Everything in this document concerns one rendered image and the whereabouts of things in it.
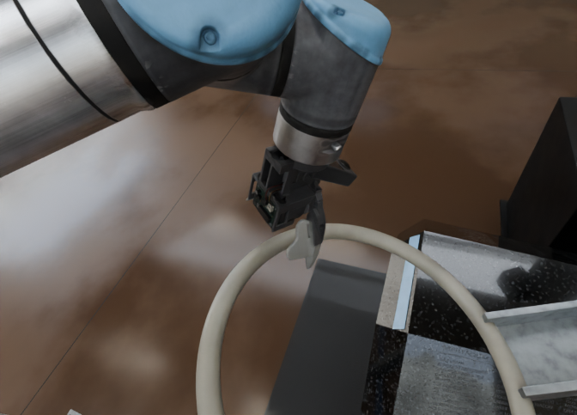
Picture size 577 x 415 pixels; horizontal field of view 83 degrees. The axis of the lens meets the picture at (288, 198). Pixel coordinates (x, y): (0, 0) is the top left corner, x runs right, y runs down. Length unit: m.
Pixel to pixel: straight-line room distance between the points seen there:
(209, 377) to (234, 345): 1.40
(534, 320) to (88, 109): 0.69
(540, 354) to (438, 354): 0.31
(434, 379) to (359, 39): 0.84
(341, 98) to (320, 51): 0.05
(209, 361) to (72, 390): 1.80
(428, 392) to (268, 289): 1.15
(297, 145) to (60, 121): 0.24
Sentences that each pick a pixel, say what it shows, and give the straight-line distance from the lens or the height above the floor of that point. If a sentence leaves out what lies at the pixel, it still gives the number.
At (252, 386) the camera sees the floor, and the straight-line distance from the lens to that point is 1.79.
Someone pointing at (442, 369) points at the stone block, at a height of 0.76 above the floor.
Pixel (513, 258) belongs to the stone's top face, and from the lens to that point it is 1.11.
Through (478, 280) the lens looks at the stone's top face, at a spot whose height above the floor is 0.81.
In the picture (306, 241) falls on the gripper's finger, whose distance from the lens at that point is 0.50.
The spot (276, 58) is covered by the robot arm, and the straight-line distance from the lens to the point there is 0.31.
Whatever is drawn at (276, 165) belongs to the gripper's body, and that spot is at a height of 1.42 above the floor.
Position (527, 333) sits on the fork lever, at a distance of 0.72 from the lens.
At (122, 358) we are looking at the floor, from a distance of 2.13.
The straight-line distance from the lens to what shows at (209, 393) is 0.46.
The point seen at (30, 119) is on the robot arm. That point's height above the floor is 1.62.
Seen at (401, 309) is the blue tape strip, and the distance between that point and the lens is 0.99.
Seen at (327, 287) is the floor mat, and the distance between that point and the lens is 1.87.
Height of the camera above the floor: 1.68
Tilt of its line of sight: 47 degrees down
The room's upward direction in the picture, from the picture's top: 15 degrees counter-clockwise
